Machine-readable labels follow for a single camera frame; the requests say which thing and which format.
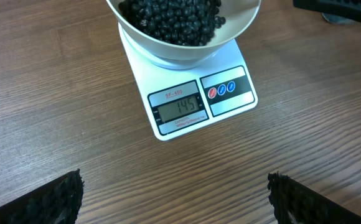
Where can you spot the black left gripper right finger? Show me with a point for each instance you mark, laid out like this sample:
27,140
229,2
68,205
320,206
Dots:
294,203

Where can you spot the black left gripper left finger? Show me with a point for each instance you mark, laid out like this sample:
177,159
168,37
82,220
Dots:
58,201

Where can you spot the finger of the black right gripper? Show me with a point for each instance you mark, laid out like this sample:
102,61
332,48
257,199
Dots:
350,9

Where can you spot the white bowl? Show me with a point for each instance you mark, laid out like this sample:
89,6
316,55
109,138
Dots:
239,15

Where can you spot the white digital kitchen scale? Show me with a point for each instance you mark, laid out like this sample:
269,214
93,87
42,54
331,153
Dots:
180,97

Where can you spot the black beans in bowl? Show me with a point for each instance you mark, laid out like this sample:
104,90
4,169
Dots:
178,22

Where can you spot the clear plastic container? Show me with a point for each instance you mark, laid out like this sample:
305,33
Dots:
334,19

